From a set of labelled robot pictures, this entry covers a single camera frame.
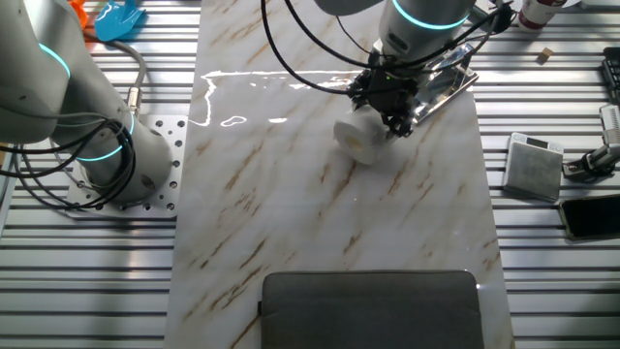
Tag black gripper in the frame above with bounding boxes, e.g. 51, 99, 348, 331
347, 66, 421, 141

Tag white toilet paper roll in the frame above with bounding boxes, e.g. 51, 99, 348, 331
332, 105, 391, 167

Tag chrome paper roll holder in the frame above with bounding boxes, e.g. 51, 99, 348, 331
410, 42, 481, 126

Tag marble pattern table mat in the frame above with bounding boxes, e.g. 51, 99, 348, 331
163, 0, 516, 349

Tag silver digital kitchen scale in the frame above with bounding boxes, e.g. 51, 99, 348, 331
502, 131, 566, 204

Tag white red bottle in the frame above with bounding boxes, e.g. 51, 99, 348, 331
515, 0, 569, 33

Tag grey fabric pad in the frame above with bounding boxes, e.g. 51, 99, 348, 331
258, 270, 486, 349

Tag black keyboard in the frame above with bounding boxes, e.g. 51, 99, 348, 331
601, 46, 620, 106

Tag black smartphone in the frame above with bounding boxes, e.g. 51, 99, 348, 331
557, 193, 620, 242

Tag blue toy shovel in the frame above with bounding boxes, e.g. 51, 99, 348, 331
93, 0, 147, 43

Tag orange toy shovel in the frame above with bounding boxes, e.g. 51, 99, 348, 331
66, 0, 91, 30

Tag black robot arm cables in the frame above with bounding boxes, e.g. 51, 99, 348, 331
0, 0, 515, 211

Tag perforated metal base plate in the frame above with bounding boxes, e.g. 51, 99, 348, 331
64, 113, 190, 221

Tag camera mounting bracket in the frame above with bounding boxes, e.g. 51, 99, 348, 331
561, 143, 620, 179

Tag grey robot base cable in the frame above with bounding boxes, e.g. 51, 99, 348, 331
83, 30, 148, 121

